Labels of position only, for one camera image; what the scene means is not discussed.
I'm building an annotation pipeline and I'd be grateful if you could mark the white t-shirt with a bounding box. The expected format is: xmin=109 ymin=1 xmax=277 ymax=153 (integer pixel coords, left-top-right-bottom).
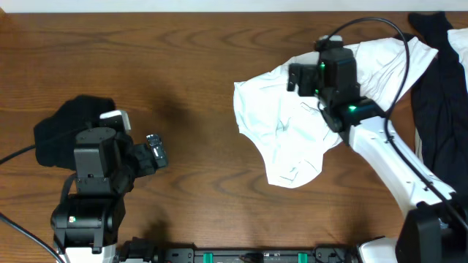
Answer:
xmin=233 ymin=37 xmax=438 ymax=188

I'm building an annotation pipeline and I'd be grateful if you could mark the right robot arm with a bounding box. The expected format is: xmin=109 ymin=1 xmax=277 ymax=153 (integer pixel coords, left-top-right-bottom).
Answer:
xmin=287 ymin=47 xmax=467 ymax=262

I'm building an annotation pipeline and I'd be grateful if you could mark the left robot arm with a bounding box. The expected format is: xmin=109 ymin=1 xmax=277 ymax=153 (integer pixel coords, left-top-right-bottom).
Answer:
xmin=50 ymin=127 xmax=168 ymax=262

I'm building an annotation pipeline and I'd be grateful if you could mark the folded black garment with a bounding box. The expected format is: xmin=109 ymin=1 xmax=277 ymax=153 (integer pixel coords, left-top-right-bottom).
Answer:
xmin=34 ymin=95 xmax=116 ymax=170

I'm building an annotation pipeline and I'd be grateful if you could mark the dark navy garment pile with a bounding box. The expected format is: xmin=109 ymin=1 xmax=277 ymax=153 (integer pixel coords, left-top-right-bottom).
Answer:
xmin=408 ymin=12 xmax=467 ymax=195

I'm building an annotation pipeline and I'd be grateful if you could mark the white garment under pile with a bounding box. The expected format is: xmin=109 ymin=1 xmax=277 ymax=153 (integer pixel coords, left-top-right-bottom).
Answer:
xmin=448 ymin=28 xmax=468 ymax=88

